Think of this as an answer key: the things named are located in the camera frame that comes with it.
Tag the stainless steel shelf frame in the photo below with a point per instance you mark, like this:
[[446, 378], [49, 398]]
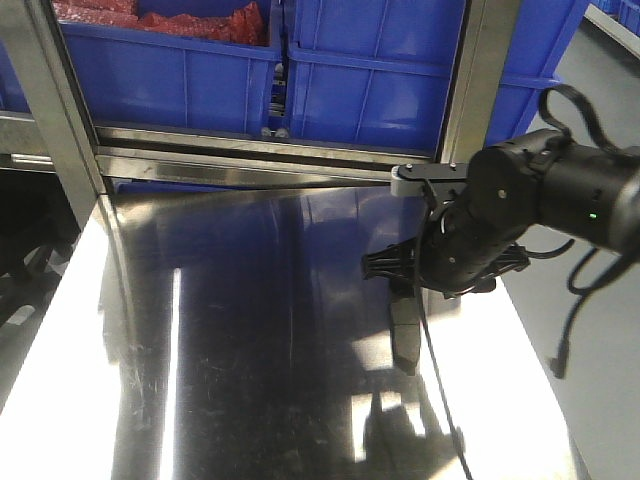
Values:
[[59, 136]]

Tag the right blue plastic bin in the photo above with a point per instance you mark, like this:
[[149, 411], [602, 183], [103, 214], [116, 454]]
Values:
[[377, 73]]

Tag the blue plastic bin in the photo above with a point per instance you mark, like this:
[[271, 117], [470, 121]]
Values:
[[142, 77], [377, 73]]

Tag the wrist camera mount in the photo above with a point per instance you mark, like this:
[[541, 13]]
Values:
[[436, 183]]

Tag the left blue plastic bin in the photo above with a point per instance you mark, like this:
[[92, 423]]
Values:
[[142, 77]]

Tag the red bubble wrap bag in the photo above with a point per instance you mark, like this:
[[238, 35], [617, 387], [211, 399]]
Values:
[[244, 25]]

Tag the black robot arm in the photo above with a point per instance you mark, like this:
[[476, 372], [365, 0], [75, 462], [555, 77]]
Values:
[[542, 178]]

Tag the brake pad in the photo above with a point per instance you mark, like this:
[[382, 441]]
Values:
[[405, 332]]

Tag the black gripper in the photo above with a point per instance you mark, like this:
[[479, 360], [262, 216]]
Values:
[[454, 254]]

